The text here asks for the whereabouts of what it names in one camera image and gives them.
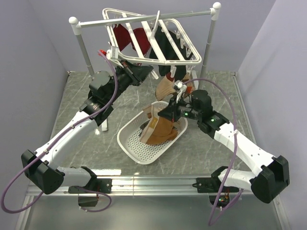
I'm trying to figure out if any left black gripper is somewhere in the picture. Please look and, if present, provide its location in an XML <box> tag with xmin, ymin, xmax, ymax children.
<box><xmin>107</xmin><ymin>59</ymin><xmax>154</xmax><ymax>104</ymax></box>

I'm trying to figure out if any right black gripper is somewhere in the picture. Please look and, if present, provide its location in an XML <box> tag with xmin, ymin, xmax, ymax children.
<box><xmin>158</xmin><ymin>94</ymin><xmax>201</xmax><ymax>123</ymax></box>

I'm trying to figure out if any orange-brown underwear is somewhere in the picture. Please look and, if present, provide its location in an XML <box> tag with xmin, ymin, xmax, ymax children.
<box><xmin>140</xmin><ymin>104</ymin><xmax>178</xmax><ymax>145</ymax></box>

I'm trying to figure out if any white clip hanger frame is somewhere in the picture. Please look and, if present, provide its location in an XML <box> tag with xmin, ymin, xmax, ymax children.
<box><xmin>102</xmin><ymin>8</ymin><xmax>202</xmax><ymax>67</ymax></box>

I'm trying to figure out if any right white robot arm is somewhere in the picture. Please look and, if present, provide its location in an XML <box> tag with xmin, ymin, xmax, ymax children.
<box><xmin>158</xmin><ymin>90</ymin><xmax>290</xmax><ymax>204</ymax></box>

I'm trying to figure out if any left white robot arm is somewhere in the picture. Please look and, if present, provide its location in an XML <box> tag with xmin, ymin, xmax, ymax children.
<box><xmin>21</xmin><ymin>60</ymin><xmax>154</xmax><ymax>195</ymax></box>

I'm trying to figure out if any grey beige-banded underwear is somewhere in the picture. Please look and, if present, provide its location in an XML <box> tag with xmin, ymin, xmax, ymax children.
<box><xmin>140</xmin><ymin>120</ymin><xmax>151</xmax><ymax>131</ymax></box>

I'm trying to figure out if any black garment on hanger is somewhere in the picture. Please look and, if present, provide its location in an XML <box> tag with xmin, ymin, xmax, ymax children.
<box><xmin>155</xmin><ymin>26</ymin><xmax>193</xmax><ymax>80</ymax></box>

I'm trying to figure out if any beige argyle sock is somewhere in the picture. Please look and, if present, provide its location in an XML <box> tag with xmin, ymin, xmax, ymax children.
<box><xmin>155</xmin><ymin>72</ymin><xmax>196</xmax><ymax>101</ymax></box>

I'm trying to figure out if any red bra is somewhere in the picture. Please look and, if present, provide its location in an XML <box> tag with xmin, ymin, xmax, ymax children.
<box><xmin>112</xmin><ymin>23</ymin><xmax>152</xmax><ymax>56</ymax></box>

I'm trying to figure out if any white perforated laundry basket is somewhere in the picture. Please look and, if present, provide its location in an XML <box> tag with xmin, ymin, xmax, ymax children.
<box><xmin>117</xmin><ymin>101</ymin><xmax>188</xmax><ymax>165</ymax></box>

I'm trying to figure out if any silver drying rack stand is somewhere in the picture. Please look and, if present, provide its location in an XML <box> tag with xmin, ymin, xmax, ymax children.
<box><xmin>69</xmin><ymin>2</ymin><xmax>221</xmax><ymax>129</ymax></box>

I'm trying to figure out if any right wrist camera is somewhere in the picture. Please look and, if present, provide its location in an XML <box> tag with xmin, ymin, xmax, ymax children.
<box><xmin>173</xmin><ymin>80</ymin><xmax>187</xmax><ymax>103</ymax></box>

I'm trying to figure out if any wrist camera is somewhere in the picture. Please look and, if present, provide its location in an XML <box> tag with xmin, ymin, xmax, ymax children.
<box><xmin>173</xmin><ymin>80</ymin><xmax>187</xmax><ymax>103</ymax></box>
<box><xmin>98</xmin><ymin>46</ymin><xmax>120</xmax><ymax>66</ymax></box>

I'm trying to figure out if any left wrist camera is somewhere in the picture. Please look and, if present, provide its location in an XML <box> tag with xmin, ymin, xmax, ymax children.
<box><xmin>98</xmin><ymin>46</ymin><xmax>120</xmax><ymax>66</ymax></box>

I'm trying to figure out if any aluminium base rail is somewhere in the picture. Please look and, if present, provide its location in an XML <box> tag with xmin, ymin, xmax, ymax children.
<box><xmin>26</xmin><ymin>174</ymin><xmax>281</xmax><ymax>197</ymax></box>

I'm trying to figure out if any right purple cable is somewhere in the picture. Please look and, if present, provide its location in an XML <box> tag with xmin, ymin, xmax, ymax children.
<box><xmin>183</xmin><ymin>78</ymin><xmax>240</xmax><ymax>226</ymax></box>

